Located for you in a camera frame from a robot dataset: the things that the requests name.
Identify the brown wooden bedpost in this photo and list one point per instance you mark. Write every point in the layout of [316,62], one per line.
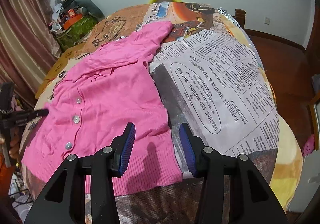
[240,17]

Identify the white wall socket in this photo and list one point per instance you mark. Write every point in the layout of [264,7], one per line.
[267,20]

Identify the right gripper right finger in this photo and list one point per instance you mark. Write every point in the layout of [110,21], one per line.
[192,147]

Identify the striped pink curtain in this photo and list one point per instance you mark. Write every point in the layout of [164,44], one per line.
[28,49]

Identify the green camouflage bag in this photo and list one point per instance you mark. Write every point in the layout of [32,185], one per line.
[73,35]

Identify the orange sleeve forearm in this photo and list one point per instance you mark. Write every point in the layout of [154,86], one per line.
[5,177]

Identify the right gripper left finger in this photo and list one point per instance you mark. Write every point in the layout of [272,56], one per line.
[122,147]

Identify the pink knit cardigan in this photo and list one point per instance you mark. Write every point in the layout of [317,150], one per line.
[94,102]

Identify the orange box on pile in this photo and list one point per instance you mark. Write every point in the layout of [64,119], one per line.
[72,21]

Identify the wooden lap desk board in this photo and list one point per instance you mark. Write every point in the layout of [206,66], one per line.
[59,66]

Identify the grey plush toy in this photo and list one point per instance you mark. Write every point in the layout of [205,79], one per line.
[90,7]

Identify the newspaper print bed blanket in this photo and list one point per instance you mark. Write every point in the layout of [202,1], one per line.
[184,62]

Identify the person's left hand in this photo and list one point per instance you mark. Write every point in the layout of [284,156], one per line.
[12,148]

